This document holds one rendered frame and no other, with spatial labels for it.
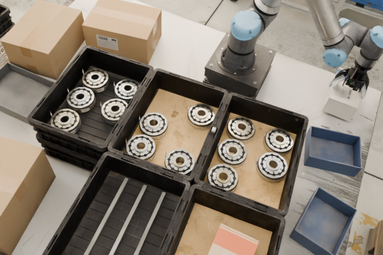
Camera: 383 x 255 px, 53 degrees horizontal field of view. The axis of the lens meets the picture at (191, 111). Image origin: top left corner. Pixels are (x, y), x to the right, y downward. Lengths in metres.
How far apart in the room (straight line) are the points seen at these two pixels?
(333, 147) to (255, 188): 0.47
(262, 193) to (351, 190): 0.41
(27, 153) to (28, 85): 0.52
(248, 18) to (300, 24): 1.77
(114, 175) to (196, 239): 0.35
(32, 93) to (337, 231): 1.33
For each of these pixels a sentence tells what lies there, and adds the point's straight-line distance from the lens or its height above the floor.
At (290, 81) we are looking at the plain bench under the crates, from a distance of 1.84.
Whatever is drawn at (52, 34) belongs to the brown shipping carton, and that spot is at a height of 0.86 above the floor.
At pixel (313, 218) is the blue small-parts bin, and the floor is 0.70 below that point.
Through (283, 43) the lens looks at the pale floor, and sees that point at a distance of 3.09.
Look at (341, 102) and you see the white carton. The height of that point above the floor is 0.81.
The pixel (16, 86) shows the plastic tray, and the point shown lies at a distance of 1.81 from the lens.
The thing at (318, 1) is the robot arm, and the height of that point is 1.25.
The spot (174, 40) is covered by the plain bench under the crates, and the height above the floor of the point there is 0.70.
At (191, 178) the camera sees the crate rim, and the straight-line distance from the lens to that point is 1.20.
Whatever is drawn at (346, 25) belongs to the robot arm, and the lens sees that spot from 1.54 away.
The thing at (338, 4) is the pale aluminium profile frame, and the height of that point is 0.27.
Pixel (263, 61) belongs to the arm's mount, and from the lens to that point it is 1.73.
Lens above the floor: 2.00
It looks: 53 degrees down
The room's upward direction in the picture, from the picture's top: 6 degrees clockwise
